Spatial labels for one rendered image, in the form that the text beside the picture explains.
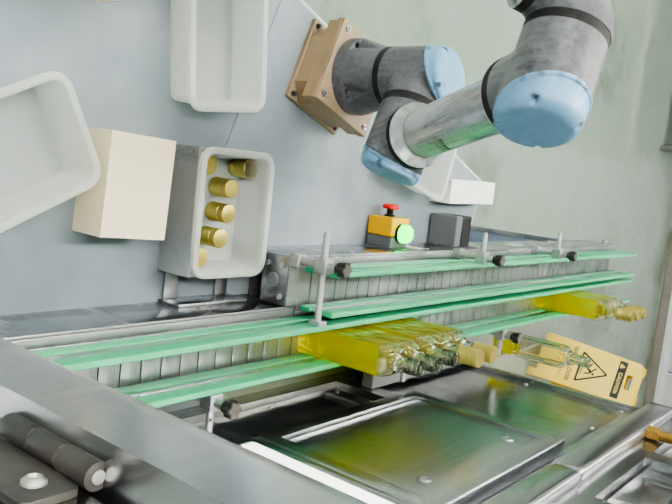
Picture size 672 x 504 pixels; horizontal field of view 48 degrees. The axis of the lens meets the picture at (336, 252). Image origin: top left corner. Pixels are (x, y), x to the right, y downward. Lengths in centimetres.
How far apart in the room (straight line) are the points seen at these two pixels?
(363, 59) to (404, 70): 10
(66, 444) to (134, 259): 103
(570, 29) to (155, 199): 66
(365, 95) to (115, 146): 52
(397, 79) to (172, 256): 51
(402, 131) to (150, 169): 42
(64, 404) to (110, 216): 88
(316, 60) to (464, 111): 46
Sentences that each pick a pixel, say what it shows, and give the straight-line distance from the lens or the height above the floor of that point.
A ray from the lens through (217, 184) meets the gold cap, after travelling 135.
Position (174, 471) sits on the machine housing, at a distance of 26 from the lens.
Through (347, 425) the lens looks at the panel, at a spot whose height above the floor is 103.
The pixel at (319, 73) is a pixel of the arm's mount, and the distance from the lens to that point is 149.
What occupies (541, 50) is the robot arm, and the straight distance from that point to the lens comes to 102.
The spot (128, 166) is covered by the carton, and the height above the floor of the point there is 82.
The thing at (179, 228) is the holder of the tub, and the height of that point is 80.
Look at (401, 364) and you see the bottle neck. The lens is 132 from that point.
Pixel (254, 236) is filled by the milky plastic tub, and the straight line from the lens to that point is 139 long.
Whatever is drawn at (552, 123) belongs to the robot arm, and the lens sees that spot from 102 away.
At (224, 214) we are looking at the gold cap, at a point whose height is 81.
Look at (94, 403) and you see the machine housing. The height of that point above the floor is 154.
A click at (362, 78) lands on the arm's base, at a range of 147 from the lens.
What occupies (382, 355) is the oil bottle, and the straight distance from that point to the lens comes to 133.
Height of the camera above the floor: 179
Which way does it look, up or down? 38 degrees down
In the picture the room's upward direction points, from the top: 101 degrees clockwise
